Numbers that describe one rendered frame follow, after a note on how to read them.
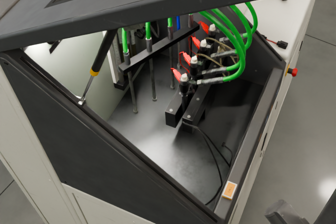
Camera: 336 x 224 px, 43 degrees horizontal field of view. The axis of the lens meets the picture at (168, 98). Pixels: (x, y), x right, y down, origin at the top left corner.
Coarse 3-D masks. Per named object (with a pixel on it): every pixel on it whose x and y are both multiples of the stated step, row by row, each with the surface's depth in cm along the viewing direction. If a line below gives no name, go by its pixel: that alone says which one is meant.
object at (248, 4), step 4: (248, 4) 131; (248, 8) 132; (252, 8) 131; (252, 12) 132; (188, 16) 145; (192, 16) 145; (252, 16) 133; (256, 16) 133; (188, 20) 146; (192, 20) 146; (256, 20) 134; (188, 24) 148; (192, 24) 148; (256, 24) 135; (252, 28) 137; (256, 28) 137; (252, 32) 138; (244, 36) 141; (220, 40) 147; (224, 40) 146; (228, 40) 145
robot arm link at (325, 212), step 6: (330, 198) 75; (330, 204) 75; (324, 210) 78; (330, 210) 76; (318, 216) 82; (324, 216) 79; (330, 216) 77; (318, 222) 82; (324, 222) 80; (330, 222) 78
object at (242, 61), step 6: (198, 12) 108; (204, 12) 108; (210, 18) 108; (216, 24) 109; (222, 24) 109; (222, 30) 109; (228, 30) 110; (228, 36) 110; (126, 42) 132; (234, 42) 111; (126, 48) 133; (240, 48) 112; (126, 54) 135; (240, 54) 113; (240, 60) 115; (240, 66) 116; (240, 72) 118; (228, 78) 122; (234, 78) 121
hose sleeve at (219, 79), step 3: (207, 78) 128; (210, 78) 127; (213, 78) 126; (216, 78) 125; (219, 78) 124; (222, 78) 124; (201, 81) 129; (204, 81) 128; (207, 81) 127; (210, 81) 127; (213, 81) 126; (216, 81) 125; (219, 81) 125; (222, 81) 124; (204, 84) 129; (207, 84) 128
